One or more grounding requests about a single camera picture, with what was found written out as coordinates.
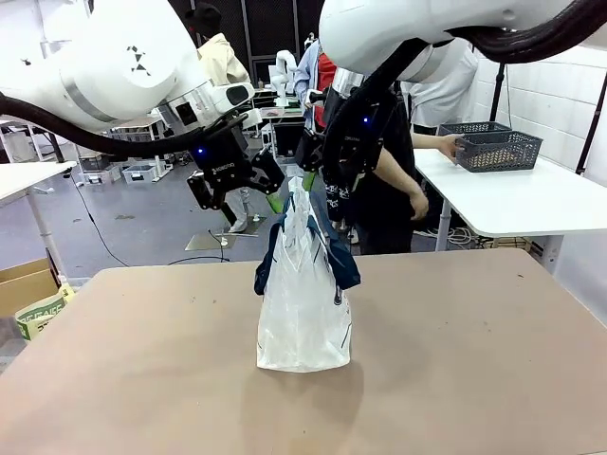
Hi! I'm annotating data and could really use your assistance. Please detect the white-shirted person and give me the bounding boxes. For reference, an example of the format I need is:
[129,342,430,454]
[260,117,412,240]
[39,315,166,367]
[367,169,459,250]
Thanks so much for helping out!
[400,40,481,130]

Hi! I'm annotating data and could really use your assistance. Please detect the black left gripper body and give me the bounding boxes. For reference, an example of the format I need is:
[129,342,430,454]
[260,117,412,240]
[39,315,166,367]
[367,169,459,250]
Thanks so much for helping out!
[192,130,257,191]

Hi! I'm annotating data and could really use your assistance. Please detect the person in black shirt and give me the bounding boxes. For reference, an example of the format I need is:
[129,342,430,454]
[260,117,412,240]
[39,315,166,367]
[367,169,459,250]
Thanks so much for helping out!
[326,80,419,256]

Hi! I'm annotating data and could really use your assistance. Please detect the white sack with green print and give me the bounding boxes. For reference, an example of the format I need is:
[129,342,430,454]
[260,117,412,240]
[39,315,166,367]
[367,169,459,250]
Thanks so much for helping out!
[14,282,77,342]

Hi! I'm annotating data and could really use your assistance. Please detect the person's right hand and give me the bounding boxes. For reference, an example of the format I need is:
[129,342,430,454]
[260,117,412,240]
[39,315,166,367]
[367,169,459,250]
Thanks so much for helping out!
[409,191,432,223]

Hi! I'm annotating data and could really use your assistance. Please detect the dark grey mesh basket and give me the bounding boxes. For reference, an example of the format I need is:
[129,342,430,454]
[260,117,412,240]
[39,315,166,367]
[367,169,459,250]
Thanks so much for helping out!
[453,130,545,174]
[437,120,514,139]

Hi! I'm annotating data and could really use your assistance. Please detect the black tripod pole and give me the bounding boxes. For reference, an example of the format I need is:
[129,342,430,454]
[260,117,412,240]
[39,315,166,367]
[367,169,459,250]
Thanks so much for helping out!
[488,60,508,124]
[574,69,607,176]

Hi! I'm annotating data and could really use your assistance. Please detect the white-shirted person's forearm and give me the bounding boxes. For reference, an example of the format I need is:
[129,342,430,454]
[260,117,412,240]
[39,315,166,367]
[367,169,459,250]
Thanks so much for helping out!
[411,132,446,152]

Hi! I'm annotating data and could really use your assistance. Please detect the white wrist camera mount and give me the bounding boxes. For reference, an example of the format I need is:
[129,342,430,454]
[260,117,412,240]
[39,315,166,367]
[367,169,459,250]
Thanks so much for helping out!
[208,82,263,129]

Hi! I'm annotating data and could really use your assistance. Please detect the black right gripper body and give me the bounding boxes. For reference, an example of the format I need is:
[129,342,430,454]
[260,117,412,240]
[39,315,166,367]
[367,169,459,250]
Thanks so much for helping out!
[339,103,389,187]

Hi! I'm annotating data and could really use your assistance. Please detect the white-shirted person's hand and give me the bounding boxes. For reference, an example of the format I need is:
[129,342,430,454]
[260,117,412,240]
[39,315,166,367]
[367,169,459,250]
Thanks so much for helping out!
[437,134,465,157]

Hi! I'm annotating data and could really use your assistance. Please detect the white floor crate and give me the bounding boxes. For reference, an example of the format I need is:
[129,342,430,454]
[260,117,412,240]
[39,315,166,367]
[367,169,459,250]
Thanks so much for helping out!
[121,163,159,186]

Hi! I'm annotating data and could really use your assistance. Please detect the white cords under table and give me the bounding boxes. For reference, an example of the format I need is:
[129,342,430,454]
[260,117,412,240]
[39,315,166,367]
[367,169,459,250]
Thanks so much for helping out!
[447,225,476,247]

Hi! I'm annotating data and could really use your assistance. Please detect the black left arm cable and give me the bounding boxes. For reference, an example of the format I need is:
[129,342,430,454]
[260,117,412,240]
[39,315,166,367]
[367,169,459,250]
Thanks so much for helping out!
[0,92,248,160]

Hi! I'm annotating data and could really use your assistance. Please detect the black equipment case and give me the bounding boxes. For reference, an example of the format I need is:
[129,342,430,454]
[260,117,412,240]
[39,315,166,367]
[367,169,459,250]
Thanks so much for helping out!
[271,119,308,161]

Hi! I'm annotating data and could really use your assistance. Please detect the person in beige jacket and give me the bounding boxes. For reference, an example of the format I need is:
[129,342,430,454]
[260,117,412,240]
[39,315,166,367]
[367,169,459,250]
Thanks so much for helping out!
[183,2,261,234]

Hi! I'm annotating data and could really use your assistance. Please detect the translucent white blue-handled shopping bag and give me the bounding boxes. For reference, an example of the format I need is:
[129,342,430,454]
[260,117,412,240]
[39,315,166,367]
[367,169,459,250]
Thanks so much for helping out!
[254,176,362,374]

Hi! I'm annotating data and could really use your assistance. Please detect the white round-cornered table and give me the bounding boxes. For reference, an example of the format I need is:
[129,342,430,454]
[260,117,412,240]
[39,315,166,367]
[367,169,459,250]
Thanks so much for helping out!
[410,145,607,253]

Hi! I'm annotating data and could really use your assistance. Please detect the white side table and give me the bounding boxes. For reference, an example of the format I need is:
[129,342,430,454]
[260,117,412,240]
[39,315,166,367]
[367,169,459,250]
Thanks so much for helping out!
[0,159,79,286]

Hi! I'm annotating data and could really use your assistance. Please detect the metal floor plate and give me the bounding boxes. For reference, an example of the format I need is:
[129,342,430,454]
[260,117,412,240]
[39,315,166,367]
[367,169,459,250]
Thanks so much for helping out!
[183,228,239,253]

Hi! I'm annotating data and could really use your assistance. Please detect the brown cardboard box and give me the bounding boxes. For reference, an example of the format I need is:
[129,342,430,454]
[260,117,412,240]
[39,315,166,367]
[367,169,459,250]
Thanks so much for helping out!
[0,257,62,320]

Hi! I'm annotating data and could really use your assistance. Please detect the person in blue shirt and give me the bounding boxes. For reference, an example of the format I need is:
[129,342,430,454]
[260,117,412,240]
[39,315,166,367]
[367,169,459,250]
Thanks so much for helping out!
[292,40,339,133]

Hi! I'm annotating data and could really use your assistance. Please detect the person's right forearm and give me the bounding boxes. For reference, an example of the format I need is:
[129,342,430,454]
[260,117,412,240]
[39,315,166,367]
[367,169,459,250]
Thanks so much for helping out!
[377,149,424,201]

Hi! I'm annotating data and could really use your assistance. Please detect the thin black floor cable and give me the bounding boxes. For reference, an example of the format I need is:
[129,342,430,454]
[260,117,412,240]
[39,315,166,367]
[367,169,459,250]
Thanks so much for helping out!
[70,172,130,268]

